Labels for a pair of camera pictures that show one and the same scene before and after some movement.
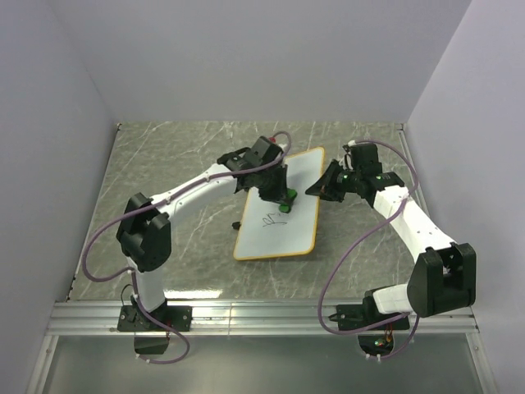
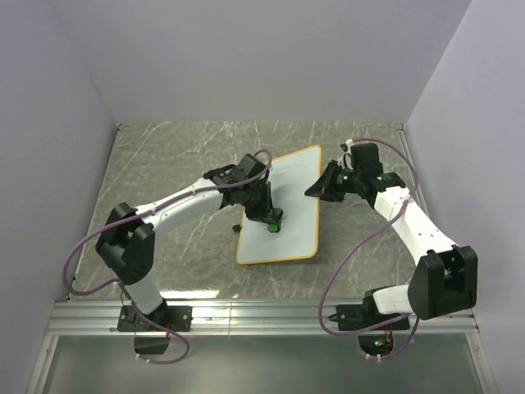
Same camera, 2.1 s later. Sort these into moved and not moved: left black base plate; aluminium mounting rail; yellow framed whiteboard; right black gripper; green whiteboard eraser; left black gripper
Moved: left black gripper; green whiteboard eraser
Not moved: yellow framed whiteboard; right black gripper; left black base plate; aluminium mounting rail
